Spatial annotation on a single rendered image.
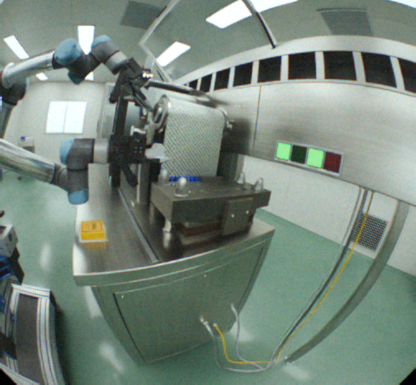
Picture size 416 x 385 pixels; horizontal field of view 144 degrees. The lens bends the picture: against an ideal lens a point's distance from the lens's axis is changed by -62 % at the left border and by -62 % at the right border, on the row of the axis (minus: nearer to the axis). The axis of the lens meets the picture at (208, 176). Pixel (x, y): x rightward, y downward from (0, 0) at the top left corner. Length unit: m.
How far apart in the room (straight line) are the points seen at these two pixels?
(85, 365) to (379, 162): 1.58
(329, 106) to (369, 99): 0.15
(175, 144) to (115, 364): 1.25
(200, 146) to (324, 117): 0.45
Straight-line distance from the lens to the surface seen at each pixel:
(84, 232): 0.48
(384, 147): 0.55
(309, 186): 3.05
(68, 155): 0.52
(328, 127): 0.57
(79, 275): 0.40
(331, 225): 3.03
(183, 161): 0.62
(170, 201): 0.42
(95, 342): 1.31
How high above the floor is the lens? 1.17
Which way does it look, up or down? 11 degrees down
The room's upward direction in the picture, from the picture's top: 9 degrees clockwise
